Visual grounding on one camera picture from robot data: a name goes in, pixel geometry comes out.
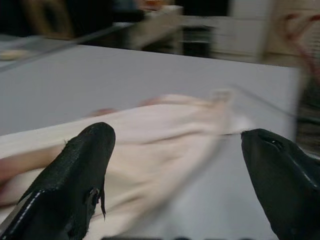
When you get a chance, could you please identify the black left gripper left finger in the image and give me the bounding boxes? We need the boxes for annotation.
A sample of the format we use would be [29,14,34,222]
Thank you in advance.
[0,121,117,240]

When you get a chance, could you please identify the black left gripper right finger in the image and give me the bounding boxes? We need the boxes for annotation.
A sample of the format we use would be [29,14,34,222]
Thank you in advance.
[240,128,320,240]

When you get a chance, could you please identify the red plastic hanger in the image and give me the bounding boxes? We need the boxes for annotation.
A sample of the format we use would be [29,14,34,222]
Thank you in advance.
[284,11,320,77]

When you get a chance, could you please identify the cream white cloth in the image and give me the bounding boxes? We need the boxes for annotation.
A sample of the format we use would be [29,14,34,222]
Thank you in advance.
[0,92,252,226]

